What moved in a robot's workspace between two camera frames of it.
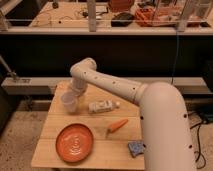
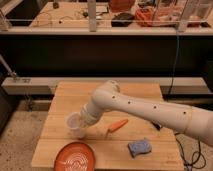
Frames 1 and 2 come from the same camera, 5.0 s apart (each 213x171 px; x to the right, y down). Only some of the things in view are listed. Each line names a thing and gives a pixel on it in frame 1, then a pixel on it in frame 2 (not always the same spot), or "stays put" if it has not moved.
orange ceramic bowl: (74, 143) → (75, 156)
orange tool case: (153, 17) stays put
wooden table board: (114, 122) stays put
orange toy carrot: (116, 126) stays put
